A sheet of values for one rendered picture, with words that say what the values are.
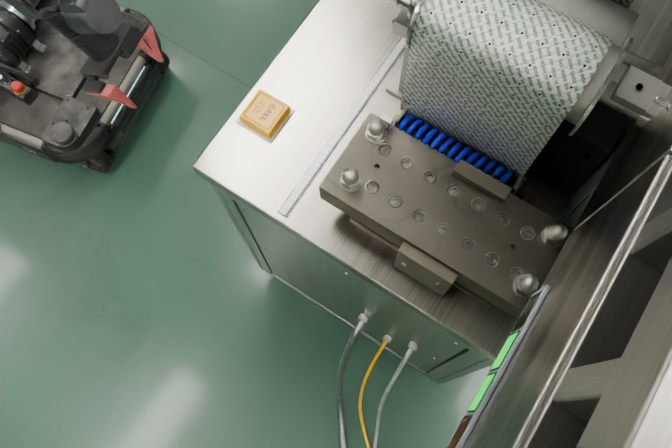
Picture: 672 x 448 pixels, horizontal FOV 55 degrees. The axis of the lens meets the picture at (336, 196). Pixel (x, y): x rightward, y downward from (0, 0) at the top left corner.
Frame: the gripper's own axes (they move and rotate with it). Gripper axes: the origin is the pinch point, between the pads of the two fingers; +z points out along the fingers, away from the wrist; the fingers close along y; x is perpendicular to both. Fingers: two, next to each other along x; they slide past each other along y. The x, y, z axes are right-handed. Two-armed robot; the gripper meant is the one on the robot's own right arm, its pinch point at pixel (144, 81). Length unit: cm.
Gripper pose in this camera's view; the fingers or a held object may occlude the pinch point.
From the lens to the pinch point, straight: 118.2
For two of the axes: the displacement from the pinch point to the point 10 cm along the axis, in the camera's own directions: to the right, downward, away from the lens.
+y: 3.9, -8.7, 2.9
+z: 4.7, 4.6, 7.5
